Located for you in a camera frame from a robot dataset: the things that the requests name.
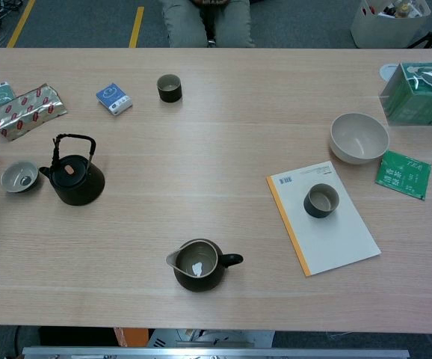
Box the gold foil bag red print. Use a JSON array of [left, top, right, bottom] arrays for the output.
[[0, 83, 69, 142]]

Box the green tissue box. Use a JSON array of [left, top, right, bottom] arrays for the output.
[[378, 61, 432, 126]]

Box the white storage bin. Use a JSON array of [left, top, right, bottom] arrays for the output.
[[350, 0, 432, 49]]

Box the dark pitcher with handle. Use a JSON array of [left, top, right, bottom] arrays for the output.
[[165, 239, 244, 293]]

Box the dark cylindrical teacup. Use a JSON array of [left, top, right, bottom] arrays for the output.
[[156, 73, 183, 104], [303, 182, 341, 219]]

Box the white round table grommet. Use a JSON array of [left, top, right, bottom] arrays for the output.
[[379, 63, 402, 81]]

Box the seated person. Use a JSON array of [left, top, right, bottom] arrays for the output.
[[158, 0, 256, 49]]

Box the aluminium rail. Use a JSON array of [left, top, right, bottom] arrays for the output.
[[21, 346, 410, 359]]

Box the white notebook yellow spine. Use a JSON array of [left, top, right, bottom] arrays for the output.
[[265, 161, 383, 278]]

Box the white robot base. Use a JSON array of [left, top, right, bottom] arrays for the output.
[[146, 328, 276, 349]]

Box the green tea sachet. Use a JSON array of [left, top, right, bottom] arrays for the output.
[[374, 150, 432, 201]]

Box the large beige bowl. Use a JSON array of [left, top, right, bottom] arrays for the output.
[[329, 112, 390, 165]]

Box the blue tea bag packet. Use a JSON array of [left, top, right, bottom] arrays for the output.
[[96, 82, 133, 117]]

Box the orange panel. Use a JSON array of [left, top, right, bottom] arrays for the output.
[[113, 327, 149, 348]]

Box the black teapot kettle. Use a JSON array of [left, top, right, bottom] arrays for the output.
[[38, 133, 106, 206]]

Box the small grey shallow cup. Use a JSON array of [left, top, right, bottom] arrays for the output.
[[0, 160, 40, 194]]

